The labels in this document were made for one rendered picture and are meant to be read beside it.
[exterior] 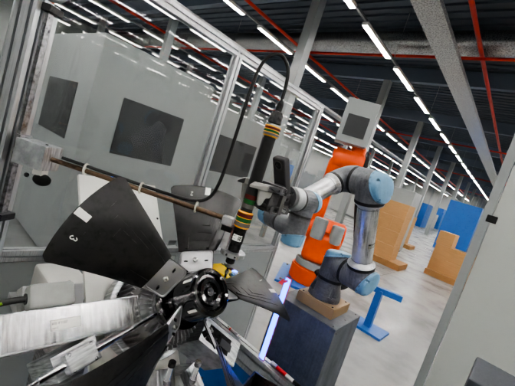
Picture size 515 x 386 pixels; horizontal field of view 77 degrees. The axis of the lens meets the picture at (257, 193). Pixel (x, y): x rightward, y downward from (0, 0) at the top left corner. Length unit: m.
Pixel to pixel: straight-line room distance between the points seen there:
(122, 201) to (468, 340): 2.23
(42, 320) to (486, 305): 2.28
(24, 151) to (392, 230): 8.31
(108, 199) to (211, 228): 0.31
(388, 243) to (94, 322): 8.29
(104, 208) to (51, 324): 0.25
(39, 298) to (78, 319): 0.09
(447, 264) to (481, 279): 7.52
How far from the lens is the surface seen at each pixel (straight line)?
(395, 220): 8.81
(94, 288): 1.00
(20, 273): 1.48
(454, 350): 2.58
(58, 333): 0.83
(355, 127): 4.79
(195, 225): 0.96
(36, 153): 1.08
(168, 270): 0.84
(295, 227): 1.06
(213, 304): 0.84
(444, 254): 9.98
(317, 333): 1.51
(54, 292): 0.87
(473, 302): 2.50
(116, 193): 0.78
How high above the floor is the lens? 1.57
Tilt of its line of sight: 6 degrees down
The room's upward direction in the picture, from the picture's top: 18 degrees clockwise
